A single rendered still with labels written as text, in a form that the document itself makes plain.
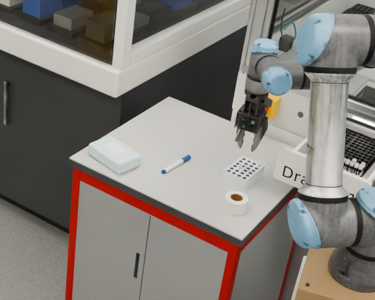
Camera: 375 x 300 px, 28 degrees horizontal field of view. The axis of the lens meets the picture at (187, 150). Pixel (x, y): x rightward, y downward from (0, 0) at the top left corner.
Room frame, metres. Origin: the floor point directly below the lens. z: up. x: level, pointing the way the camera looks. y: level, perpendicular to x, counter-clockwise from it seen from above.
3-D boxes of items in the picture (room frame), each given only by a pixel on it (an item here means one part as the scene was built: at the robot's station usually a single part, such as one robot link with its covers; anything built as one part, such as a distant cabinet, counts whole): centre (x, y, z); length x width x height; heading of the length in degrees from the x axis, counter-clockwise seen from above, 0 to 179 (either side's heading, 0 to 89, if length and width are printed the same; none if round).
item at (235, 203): (1.82, -0.16, 0.78); 0.07 x 0.07 x 0.04
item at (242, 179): (1.99, -0.18, 0.78); 0.12 x 0.08 x 0.04; 151
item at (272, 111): (2.29, -0.25, 0.88); 0.07 x 0.05 x 0.07; 63
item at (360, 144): (2.05, -0.49, 0.87); 0.22 x 0.18 x 0.06; 153
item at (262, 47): (1.98, -0.18, 1.18); 0.09 x 0.08 x 0.11; 17
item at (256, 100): (1.97, -0.17, 1.02); 0.09 x 0.08 x 0.12; 163
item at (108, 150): (1.98, 0.22, 0.78); 0.15 x 0.10 x 0.04; 51
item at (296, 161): (1.87, -0.40, 0.87); 0.29 x 0.02 x 0.11; 63
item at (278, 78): (1.89, -0.22, 1.17); 0.11 x 0.11 x 0.08; 17
